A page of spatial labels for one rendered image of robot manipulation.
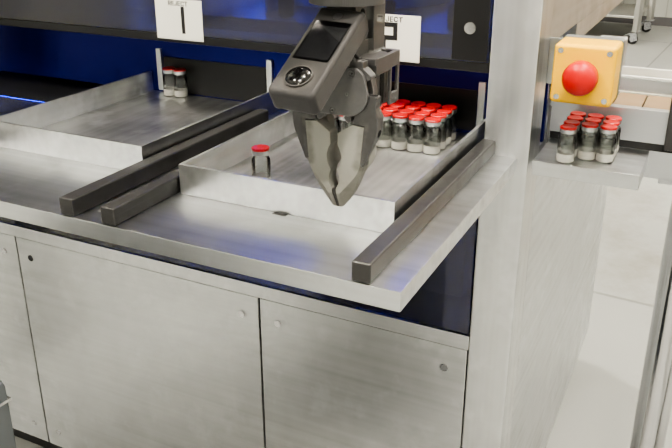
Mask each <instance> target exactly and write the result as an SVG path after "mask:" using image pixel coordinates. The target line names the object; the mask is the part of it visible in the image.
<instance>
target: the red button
mask: <svg viewBox="0 0 672 448"><path fill-rule="evenodd" d="M598 79H599V75H598V71H597V69H596V67H595V66H594V65H593V64H591V63H590V62H587V61H583V60H580V61H575V62H573V63H571V64H570V65H569V66H568V67H567V68H566V69H565V70H564V72H563V74H562V85H563V87H564V89H565V90H566V91H567V92H568V93H569V94H571V95H573V96H585V95H587V94H589V93H590V92H592V91H593V89H594V88H595V87H596V85H597V83H598Z"/></svg>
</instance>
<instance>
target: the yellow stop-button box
mask: <svg viewBox="0 0 672 448"><path fill-rule="evenodd" d="M625 42H626V41H625V39H624V38H613V37H600V36H586V35H573V34H567V35H566V36H565V37H564V38H563V39H562V40H561V41H560V42H558V43H557V44H556V46H555V53H554V63H553V73H552V82H551V92H550V100H551V101H554V102H562V103H572V104H581V105H590V106H599V107H609V106H610V105H611V104H612V102H613V101H614V99H615V98H616V97H617V95H618V93H619V86H620V79H621V71H622V64H623V56H624V49H625ZM580 60H583V61H587V62H590V63H591V64H593V65H594V66H595V67H596V69H597V71H598V75H599V79H598V83H597V85H596V87H595V88H594V89H593V91H592V92H590V93H589V94H587V95H585V96H573V95H571V94H569V93H568V92H567V91H566V90H565V89H564V87H563V85H562V74H563V72H564V70H565V69H566V68H567V67H568V66H569V65H570V64H571V63H573V62H575V61H580Z"/></svg>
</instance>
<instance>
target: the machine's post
mask: <svg viewBox="0 0 672 448"><path fill-rule="evenodd" d="M553 6H554V0H494V11H493V25H492V38H491V52H490V66H489V79H488V93H487V107H486V121H485V134H484V139H488V140H495V154H494V155H498V156H505V157H512V158H516V159H517V161H516V172H515V173H514V174H513V176H512V177H511V178H510V179H509V180H508V182H507V183H506V184H505V185H504V187H503V188H502V189H501V190H500V191H499V193H498V194H497V195H496V196H495V197H494V199H493V200H492V201H491V202H490V204H489V205H488V206H487V207H486V208H485V210H484V211H483V212H482V213H481V214H480V216H479V217H478V230H477V244H476V258H475V271H474V285H473V299H472V312H471V326H470V340H469V354H468V367H467V381H466V395H465V408H464V422H463V436H462V448H509V443H510V433H511V423H512V413H513V404H514V394H515V384H516V374H517V364H518V354H519V344H520V334H521V324H522V314H523V304H524V294H525V284H526V274H527V264H528V254H529V244H530V234H531V224H532V215H533V205H534V195H535V185H536V175H532V174H531V171H532V161H533V160H534V158H535V157H536V156H537V155H538V153H539V145H540V135H541V125H542V115H543V105H544V95H545V85H546V75H547V65H548V55H549V45H550V35H551V26H552V16H553Z"/></svg>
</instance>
